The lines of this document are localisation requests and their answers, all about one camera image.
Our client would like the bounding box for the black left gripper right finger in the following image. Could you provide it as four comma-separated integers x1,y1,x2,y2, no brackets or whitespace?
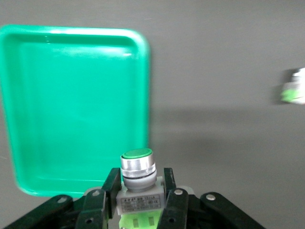
157,168,189,229

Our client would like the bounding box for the dark grey table mat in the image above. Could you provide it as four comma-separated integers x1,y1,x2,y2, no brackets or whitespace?
0,0,305,229

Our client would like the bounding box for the green plastic tray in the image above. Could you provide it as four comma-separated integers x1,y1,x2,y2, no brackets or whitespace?
0,24,151,198

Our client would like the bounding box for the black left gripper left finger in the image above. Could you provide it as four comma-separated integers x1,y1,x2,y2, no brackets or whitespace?
76,168,123,229

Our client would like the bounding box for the green button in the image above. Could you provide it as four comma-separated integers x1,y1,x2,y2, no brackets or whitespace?
116,148,167,229
280,67,305,105

